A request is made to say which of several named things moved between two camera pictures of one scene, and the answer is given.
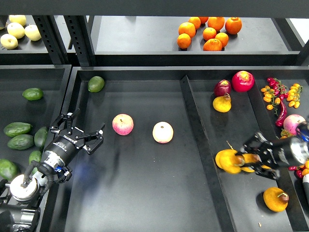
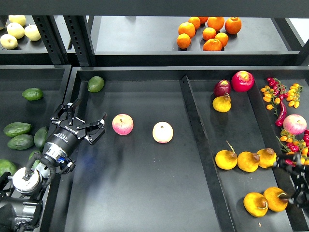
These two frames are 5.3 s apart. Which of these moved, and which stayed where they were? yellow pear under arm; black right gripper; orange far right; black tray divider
Moved: black right gripper
Stayed: yellow pear under arm; black tray divider; orange far right
